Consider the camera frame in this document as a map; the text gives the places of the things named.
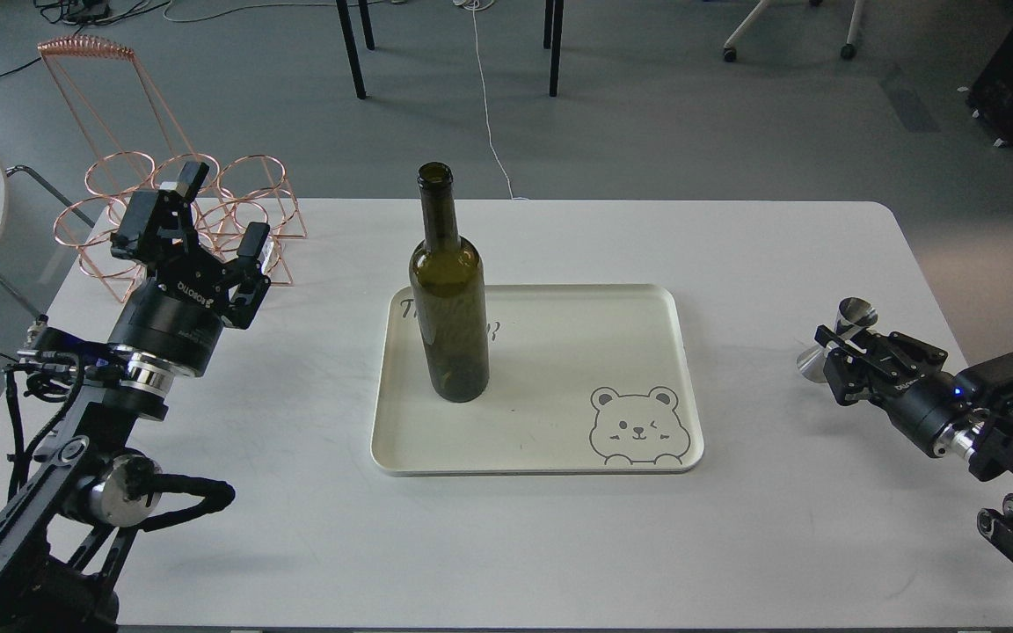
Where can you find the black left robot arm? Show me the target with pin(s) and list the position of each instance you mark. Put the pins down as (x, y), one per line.
(79, 495)

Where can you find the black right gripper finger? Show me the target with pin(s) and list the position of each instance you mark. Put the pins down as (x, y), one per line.
(848, 375)
(900, 356)

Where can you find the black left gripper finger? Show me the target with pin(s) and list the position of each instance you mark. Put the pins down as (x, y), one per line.
(157, 226)
(248, 266)

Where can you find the copper wire wine rack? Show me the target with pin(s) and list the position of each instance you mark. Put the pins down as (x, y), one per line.
(236, 192)

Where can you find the silver metal jigger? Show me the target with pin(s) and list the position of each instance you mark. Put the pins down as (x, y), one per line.
(853, 317)

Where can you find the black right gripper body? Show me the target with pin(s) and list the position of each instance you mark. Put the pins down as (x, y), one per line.
(922, 409)

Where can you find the dark green wine bottle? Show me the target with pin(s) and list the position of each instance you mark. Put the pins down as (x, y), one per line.
(447, 282)

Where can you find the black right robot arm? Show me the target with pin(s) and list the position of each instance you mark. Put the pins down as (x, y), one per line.
(969, 414)

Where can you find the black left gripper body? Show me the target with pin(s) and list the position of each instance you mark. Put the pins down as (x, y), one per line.
(180, 310)

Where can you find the cream tray with bear print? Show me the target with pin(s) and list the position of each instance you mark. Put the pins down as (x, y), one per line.
(584, 379)

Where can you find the white office chair base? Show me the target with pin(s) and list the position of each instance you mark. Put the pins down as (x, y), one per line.
(795, 28)

